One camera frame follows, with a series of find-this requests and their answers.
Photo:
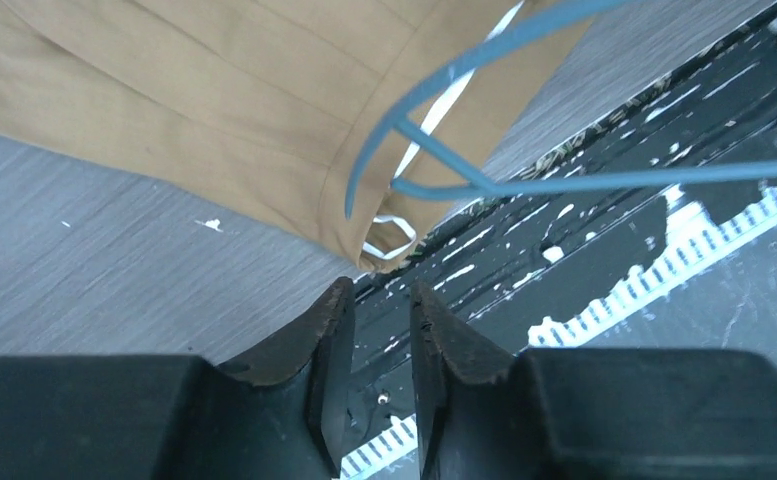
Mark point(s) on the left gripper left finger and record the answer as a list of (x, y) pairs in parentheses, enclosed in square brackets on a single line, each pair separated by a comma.
[(276, 411)]

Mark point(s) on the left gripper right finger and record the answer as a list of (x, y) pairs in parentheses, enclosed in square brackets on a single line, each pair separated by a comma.
[(585, 413)]

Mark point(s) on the teal blue wire hanger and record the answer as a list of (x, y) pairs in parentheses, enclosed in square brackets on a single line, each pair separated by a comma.
[(477, 184)]

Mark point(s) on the tan brown skirt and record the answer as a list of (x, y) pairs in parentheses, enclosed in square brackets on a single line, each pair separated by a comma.
[(259, 106)]

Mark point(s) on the white slotted cable duct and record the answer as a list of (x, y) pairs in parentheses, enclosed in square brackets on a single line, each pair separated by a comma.
[(696, 245)]

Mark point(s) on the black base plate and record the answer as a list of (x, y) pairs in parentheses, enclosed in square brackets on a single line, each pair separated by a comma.
[(506, 264)]

